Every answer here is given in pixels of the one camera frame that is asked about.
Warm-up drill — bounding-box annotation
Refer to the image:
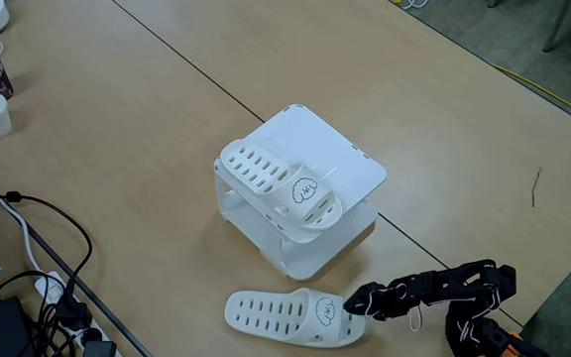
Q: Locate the white slipper with dog print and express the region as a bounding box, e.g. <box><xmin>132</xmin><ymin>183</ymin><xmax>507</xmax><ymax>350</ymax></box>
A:
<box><xmin>219</xmin><ymin>139</ymin><xmax>344</xmax><ymax>233</ymax></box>
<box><xmin>223</xmin><ymin>287</ymin><xmax>367</xmax><ymax>348</ymax></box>

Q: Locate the white plastic shoe rack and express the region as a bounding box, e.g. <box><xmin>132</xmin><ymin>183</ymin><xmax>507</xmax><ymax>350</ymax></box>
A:
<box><xmin>213</xmin><ymin>103</ymin><xmax>388</xmax><ymax>281</ymax></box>

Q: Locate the orange and black table clamp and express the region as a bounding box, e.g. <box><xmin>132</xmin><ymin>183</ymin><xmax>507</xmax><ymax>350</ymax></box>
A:
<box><xmin>506</xmin><ymin>330</ymin><xmax>527</xmax><ymax>357</ymax></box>

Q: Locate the black plug adapter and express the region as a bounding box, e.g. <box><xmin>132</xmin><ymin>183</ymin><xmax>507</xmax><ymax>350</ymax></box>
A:
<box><xmin>81</xmin><ymin>339</ymin><xmax>118</xmax><ymax>357</ymax></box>

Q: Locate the black power plug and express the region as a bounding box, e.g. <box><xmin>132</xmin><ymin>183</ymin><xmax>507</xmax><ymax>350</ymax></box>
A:
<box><xmin>55</xmin><ymin>292</ymin><xmax>94</xmax><ymax>331</ymax></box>

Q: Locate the grey chair leg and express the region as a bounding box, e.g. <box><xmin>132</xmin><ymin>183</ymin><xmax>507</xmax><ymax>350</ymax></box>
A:
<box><xmin>541</xmin><ymin>0</ymin><xmax>571</xmax><ymax>54</ymax></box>

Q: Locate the white power strip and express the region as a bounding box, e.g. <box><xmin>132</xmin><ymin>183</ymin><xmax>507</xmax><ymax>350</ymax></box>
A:
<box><xmin>34</xmin><ymin>271</ymin><xmax>123</xmax><ymax>357</ymax></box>

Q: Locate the flat black power brick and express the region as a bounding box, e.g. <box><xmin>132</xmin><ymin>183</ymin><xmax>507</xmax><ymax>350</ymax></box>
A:
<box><xmin>0</xmin><ymin>296</ymin><xmax>35</xmax><ymax>357</ymax></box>

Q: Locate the yellow cable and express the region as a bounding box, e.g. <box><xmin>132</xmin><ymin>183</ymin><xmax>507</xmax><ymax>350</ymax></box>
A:
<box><xmin>491</xmin><ymin>62</ymin><xmax>571</xmax><ymax>130</ymax></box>

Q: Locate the white power cable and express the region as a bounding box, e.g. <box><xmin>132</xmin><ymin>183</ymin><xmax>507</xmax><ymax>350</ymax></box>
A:
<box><xmin>0</xmin><ymin>162</ymin><xmax>44</xmax><ymax>279</ymax></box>

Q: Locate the black power cable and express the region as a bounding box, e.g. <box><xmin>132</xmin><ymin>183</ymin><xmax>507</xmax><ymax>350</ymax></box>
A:
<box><xmin>0</xmin><ymin>189</ymin><xmax>94</xmax><ymax>298</ymax></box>

